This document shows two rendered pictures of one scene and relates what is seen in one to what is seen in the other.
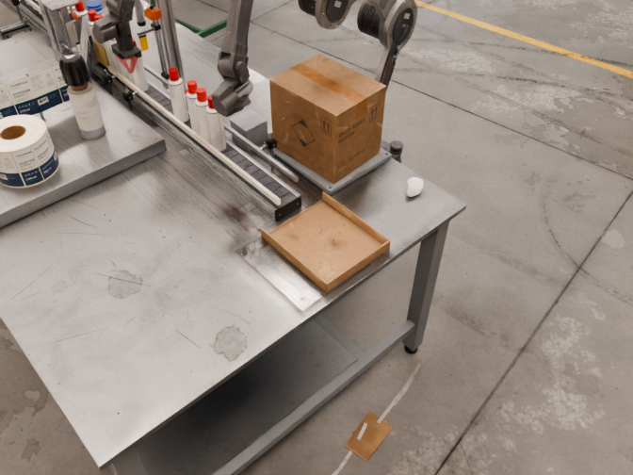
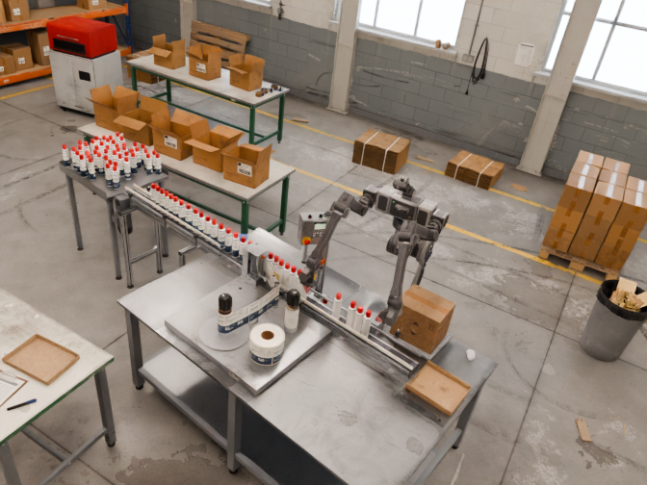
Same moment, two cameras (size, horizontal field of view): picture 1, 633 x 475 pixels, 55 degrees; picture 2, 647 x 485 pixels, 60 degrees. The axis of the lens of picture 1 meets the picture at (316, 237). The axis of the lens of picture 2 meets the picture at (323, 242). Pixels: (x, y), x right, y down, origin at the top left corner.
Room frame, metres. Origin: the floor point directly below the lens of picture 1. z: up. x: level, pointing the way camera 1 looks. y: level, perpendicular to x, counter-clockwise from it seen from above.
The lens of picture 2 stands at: (-0.78, 1.24, 3.28)
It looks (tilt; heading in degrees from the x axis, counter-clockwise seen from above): 34 degrees down; 347
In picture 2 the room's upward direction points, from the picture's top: 7 degrees clockwise
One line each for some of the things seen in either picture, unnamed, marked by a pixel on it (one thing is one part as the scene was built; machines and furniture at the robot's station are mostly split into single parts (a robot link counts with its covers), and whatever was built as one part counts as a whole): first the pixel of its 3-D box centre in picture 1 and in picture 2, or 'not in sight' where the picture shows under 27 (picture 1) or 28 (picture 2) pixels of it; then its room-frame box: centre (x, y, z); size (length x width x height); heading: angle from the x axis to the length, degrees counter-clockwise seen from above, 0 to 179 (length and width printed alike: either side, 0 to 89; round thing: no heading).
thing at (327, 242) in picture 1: (324, 238); (438, 387); (1.28, -0.03, 0.85); 0.30 x 0.26 x 0.04; 42
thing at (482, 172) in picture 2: not in sight; (474, 169); (5.64, -2.19, 0.11); 0.65 x 0.54 x 0.22; 48
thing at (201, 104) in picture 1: (204, 116); (358, 319); (1.73, 0.38, 0.98); 0.05 x 0.05 x 0.20
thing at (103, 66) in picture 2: not in sight; (87, 68); (7.42, 3.07, 0.61); 0.70 x 0.60 x 1.22; 62
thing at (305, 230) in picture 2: not in sight; (312, 228); (2.16, 0.65, 1.38); 0.17 x 0.10 x 0.19; 97
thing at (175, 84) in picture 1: (177, 95); (337, 306); (1.86, 0.50, 0.98); 0.05 x 0.05 x 0.20
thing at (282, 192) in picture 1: (152, 100); (309, 304); (2.02, 0.64, 0.86); 1.65 x 0.08 x 0.04; 42
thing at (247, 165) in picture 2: not in sight; (247, 160); (3.96, 0.98, 0.97); 0.51 x 0.39 x 0.37; 146
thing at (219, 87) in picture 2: not in sight; (206, 102); (6.91, 1.42, 0.39); 2.20 x 0.80 x 0.78; 51
